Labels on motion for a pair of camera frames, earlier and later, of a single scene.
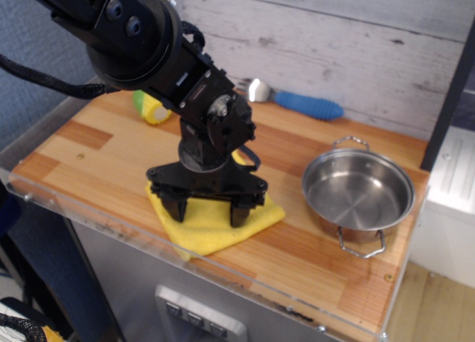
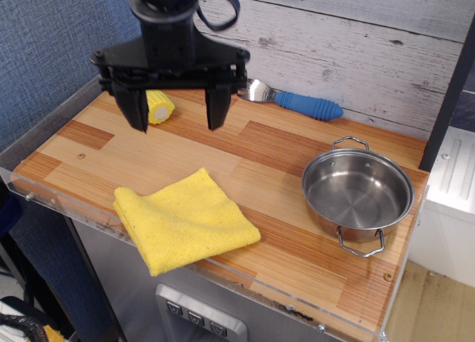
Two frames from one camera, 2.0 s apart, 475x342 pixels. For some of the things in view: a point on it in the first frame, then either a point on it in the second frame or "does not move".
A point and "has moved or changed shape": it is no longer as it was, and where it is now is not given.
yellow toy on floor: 50,335 does not move
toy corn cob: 151,109 does not move
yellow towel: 207,225 has moved or changed shape
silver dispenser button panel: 183,318 does not move
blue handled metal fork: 258,91 does not move
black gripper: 231,182 -> 170,55
